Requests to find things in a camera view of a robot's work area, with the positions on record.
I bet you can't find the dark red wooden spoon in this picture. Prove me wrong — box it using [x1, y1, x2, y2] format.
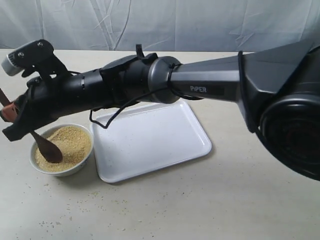
[0, 89, 63, 163]

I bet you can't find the yellowish grain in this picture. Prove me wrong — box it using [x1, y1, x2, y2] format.
[34, 125, 92, 173]

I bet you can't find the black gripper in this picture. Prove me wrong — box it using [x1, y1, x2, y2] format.
[0, 69, 104, 142]

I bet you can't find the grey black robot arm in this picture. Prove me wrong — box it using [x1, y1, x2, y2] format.
[0, 39, 320, 181]

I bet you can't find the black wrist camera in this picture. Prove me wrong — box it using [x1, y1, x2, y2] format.
[1, 39, 69, 82]

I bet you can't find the white rectangular plastic tray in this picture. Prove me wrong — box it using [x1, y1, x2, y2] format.
[90, 100, 212, 184]

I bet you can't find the white ceramic bowl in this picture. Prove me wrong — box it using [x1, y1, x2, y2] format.
[29, 123, 94, 177]

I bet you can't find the grey wrinkled backdrop curtain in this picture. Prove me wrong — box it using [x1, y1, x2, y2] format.
[0, 0, 320, 52]

